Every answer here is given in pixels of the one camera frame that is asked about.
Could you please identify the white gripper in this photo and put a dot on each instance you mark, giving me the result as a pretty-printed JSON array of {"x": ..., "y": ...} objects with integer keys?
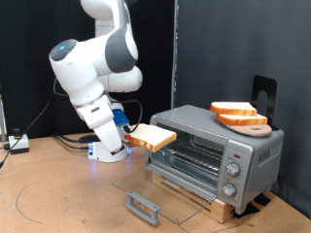
[{"x": 103, "y": 126}]

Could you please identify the toy bread slice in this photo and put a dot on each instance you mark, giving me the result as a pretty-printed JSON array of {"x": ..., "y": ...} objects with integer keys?
[
  {"x": 150, "y": 136},
  {"x": 233, "y": 108},
  {"x": 243, "y": 120}
]

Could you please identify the silver oven knob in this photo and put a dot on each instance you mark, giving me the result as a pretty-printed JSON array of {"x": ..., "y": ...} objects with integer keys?
[
  {"x": 228, "y": 190},
  {"x": 232, "y": 169}
]

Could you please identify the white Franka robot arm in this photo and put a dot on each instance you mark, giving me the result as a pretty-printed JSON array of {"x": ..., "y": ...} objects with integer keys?
[{"x": 81, "y": 71}]

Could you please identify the silver toaster oven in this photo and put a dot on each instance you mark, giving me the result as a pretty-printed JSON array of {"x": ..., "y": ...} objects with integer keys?
[{"x": 259, "y": 142}]

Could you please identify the white power box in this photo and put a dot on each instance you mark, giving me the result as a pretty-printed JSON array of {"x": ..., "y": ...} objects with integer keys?
[{"x": 19, "y": 144}]

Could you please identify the black backdrop curtain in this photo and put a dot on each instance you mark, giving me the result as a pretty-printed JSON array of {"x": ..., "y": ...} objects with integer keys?
[{"x": 32, "y": 48}]

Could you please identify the wooden slatted riser block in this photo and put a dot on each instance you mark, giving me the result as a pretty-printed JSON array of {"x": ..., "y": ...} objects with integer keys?
[{"x": 223, "y": 210}]

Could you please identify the small wooden serving board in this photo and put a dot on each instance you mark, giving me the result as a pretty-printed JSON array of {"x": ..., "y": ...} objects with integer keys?
[{"x": 256, "y": 131}]

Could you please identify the black metal bookend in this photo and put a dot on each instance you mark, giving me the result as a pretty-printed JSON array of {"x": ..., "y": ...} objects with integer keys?
[{"x": 259, "y": 84}]

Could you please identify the grey backdrop curtain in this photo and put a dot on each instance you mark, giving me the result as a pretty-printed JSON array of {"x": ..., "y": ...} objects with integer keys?
[{"x": 243, "y": 39}]

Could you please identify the black foam pad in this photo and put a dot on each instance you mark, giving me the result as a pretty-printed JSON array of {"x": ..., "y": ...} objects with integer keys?
[
  {"x": 263, "y": 200},
  {"x": 249, "y": 210}
]

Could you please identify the metal frame leg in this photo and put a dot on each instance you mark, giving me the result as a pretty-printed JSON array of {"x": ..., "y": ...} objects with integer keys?
[{"x": 2, "y": 123}]

